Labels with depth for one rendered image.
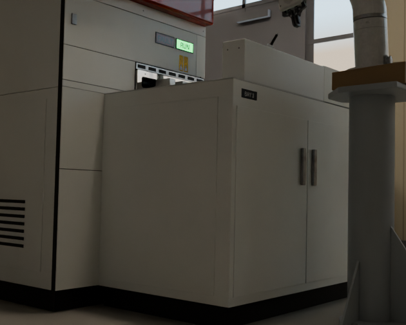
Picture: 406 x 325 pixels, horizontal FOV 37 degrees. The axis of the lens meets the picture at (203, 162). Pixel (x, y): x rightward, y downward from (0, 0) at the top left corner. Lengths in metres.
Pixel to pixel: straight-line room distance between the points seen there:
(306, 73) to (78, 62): 0.87
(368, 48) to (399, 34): 2.71
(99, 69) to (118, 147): 0.32
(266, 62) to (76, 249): 0.97
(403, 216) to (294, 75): 2.66
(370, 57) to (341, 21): 2.95
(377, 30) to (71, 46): 1.11
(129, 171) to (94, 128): 0.23
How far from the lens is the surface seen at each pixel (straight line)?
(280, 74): 2.23
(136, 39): 2.57
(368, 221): 2.18
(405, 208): 4.79
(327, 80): 2.53
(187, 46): 2.80
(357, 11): 2.31
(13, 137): 2.50
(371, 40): 2.26
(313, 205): 2.40
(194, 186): 2.04
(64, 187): 2.27
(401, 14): 5.00
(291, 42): 5.36
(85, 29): 2.39
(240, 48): 2.07
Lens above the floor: 0.45
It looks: 3 degrees up
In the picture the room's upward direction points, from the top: 1 degrees clockwise
